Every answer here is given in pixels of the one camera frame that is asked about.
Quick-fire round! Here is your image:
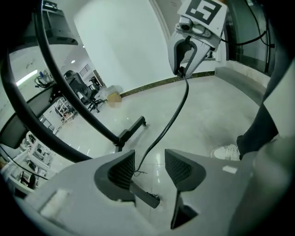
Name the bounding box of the dark window frame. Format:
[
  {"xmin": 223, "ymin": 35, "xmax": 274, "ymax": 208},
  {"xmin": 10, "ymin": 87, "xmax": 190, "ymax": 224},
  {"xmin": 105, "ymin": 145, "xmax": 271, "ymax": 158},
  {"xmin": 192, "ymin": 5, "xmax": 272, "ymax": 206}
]
[{"xmin": 226, "ymin": 0, "xmax": 277, "ymax": 78}]

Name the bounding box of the black screen stand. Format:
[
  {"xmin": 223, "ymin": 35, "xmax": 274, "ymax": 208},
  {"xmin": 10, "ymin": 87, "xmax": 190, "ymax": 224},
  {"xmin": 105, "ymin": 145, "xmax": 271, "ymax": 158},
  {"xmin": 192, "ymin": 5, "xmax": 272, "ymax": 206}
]
[{"xmin": 0, "ymin": 0, "xmax": 148, "ymax": 162}]

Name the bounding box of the white cluttered shelf rack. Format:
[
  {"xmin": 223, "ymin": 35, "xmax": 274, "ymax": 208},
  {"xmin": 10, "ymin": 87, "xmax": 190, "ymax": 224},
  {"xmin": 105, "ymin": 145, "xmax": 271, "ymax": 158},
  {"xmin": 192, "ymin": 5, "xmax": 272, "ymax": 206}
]
[{"xmin": 0, "ymin": 131, "xmax": 56, "ymax": 195}]

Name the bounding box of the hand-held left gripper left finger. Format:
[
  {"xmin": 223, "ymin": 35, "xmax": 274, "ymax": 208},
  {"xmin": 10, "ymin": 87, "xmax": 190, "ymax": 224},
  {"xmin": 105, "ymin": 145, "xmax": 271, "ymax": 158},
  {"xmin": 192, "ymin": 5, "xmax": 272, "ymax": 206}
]
[{"xmin": 13, "ymin": 149, "xmax": 159, "ymax": 236}]

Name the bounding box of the grey stone ledge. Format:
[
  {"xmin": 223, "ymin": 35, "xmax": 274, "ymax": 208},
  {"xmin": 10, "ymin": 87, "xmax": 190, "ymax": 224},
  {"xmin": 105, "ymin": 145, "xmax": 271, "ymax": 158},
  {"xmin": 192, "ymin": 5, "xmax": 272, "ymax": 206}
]
[{"xmin": 214, "ymin": 66, "xmax": 268, "ymax": 107}]

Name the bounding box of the white plastic bag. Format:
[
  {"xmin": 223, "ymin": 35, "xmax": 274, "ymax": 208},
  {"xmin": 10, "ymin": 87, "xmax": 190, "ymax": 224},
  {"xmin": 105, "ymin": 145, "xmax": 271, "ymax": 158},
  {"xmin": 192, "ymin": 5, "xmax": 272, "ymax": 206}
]
[{"xmin": 98, "ymin": 84, "xmax": 123, "ymax": 97}]

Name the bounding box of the person's dark trouser leg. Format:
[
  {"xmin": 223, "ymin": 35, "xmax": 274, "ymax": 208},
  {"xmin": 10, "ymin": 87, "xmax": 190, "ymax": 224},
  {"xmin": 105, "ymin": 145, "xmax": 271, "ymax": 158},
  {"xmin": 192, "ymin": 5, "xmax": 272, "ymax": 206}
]
[{"xmin": 236, "ymin": 69, "xmax": 295, "ymax": 160}]

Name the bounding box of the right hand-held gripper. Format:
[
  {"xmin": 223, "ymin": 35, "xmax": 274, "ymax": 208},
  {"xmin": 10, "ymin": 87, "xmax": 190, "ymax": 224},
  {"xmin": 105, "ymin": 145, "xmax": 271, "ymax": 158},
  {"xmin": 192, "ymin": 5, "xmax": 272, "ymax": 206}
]
[{"xmin": 167, "ymin": 0, "xmax": 229, "ymax": 78}]

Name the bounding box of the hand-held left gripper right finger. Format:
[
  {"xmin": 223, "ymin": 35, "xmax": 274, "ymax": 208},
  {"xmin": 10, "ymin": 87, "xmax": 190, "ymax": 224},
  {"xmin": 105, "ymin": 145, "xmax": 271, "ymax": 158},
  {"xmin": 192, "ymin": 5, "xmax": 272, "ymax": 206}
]
[{"xmin": 161, "ymin": 148, "xmax": 254, "ymax": 236}]

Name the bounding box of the person's white shoe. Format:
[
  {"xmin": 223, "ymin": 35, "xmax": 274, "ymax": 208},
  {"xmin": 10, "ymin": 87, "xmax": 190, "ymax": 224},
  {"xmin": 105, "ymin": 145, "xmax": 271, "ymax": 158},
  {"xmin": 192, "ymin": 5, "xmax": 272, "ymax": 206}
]
[{"xmin": 210, "ymin": 144, "xmax": 242, "ymax": 162}]

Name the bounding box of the cardboard box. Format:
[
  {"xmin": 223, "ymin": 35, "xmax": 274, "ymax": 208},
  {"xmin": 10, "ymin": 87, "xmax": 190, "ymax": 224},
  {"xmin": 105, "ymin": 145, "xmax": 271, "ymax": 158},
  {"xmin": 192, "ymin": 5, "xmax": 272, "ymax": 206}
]
[{"xmin": 106, "ymin": 91, "xmax": 123, "ymax": 108}]

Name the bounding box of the thin black wall cable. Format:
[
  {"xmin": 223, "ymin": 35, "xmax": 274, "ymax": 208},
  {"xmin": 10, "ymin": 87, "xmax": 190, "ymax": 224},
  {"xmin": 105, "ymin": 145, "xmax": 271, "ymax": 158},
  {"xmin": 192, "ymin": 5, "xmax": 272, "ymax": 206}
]
[{"xmin": 220, "ymin": 0, "xmax": 275, "ymax": 72}]

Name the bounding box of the white wire shelf cart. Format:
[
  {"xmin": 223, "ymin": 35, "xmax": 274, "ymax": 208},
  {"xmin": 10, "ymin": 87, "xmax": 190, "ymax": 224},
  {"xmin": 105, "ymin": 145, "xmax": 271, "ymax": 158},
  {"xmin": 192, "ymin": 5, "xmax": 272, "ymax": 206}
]
[{"xmin": 53, "ymin": 96, "xmax": 78, "ymax": 123}]

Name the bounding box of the black flat metal bar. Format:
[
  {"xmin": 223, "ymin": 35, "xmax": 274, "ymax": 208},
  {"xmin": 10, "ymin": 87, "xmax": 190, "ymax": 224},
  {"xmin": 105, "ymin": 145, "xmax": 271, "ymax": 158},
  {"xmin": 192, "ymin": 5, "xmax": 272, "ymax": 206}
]
[{"xmin": 129, "ymin": 181, "xmax": 161, "ymax": 209}]

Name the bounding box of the black screen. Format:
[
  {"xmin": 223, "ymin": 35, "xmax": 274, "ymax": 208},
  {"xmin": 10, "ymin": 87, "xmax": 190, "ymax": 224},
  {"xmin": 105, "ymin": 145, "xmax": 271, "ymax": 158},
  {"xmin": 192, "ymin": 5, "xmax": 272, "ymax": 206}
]
[{"xmin": 32, "ymin": 6, "xmax": 79, "ymax": 46}]

